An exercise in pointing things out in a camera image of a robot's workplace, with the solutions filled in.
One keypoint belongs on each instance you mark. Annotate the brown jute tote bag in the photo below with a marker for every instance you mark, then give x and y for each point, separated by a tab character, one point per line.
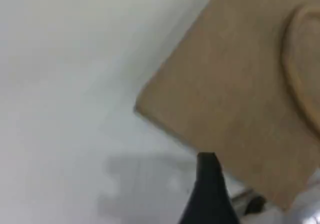
225	96

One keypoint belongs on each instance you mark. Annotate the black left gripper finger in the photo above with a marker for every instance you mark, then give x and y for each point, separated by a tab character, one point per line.
210	199

